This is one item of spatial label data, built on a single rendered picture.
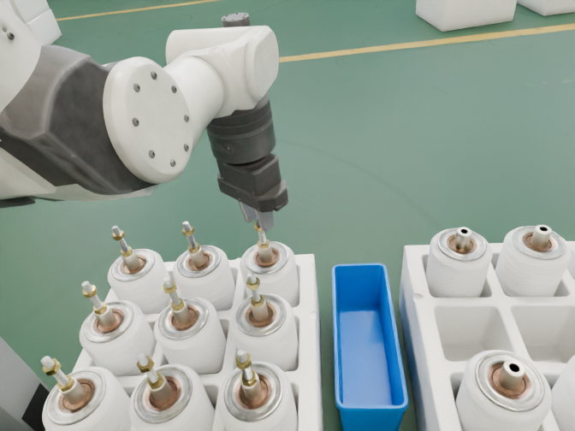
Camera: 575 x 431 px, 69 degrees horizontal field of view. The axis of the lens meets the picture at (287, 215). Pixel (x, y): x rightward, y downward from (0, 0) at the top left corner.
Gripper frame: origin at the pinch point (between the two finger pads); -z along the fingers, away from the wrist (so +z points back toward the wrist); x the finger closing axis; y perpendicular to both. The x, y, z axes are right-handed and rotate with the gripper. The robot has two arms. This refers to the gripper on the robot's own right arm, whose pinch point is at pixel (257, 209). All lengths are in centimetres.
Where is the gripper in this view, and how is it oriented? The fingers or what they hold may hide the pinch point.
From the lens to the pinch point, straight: 64.2
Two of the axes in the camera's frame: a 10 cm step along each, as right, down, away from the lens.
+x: 7.4, 3.6, -5.7
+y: 6.6, -5.3, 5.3
